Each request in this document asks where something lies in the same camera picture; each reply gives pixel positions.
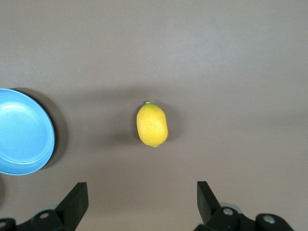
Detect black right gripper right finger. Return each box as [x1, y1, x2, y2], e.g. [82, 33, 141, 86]
[193, 180, 296, 231]

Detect yellow lemon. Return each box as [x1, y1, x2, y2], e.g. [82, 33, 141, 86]
[136, 101, 169, 148]

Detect brown table cover mat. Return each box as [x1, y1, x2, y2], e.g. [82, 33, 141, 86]
[0, 0, 308, 231]

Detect blue plate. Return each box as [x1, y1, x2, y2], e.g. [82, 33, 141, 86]
[0, 88, 56, 176]

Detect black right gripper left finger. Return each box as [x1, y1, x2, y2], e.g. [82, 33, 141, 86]
[0, 182, 89, 231]

